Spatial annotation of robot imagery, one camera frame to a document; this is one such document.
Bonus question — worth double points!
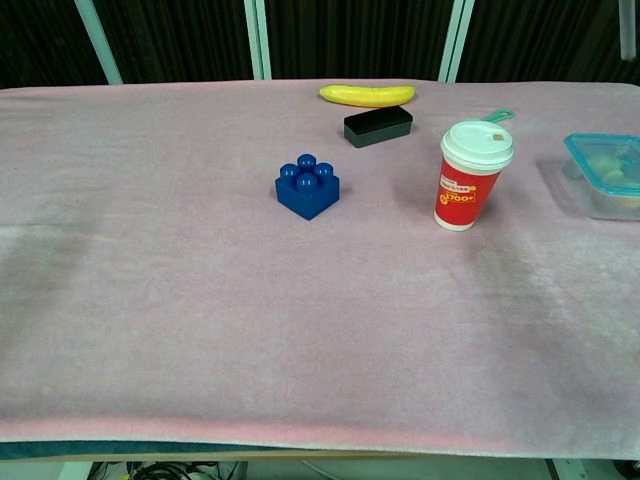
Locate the red and white cup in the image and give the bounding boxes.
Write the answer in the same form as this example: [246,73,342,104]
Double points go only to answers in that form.
[433,119,515,233]

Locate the blue building block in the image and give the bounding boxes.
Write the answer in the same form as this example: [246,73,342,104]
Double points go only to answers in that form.
[274,153,341,222]

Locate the black rectangular box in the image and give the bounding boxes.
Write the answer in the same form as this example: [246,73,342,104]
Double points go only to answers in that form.
[342,104,415,150]

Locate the pink tablecloth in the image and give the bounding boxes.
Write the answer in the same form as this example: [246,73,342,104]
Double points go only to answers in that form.
[0,78,640,461]

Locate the yellow banana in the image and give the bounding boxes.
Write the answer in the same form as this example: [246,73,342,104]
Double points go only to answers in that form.
[318,83,416,109]

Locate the mint green brush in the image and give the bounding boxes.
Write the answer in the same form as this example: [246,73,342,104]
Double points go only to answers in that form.
[479,107,516,124]

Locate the clear container teal rim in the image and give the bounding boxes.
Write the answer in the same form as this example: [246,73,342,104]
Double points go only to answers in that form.
[562,132,640,222]

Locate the beige figurine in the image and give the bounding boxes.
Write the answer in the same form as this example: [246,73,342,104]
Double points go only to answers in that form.
[587,152,640,209]

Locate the pale green frame post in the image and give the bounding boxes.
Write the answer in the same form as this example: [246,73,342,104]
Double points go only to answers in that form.
[73,0,125,86]
[243,0,274,81]
[437,0,476,84]

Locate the tangled black floor cables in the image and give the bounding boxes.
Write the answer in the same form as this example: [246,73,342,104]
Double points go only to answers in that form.
[92,459,241,480]

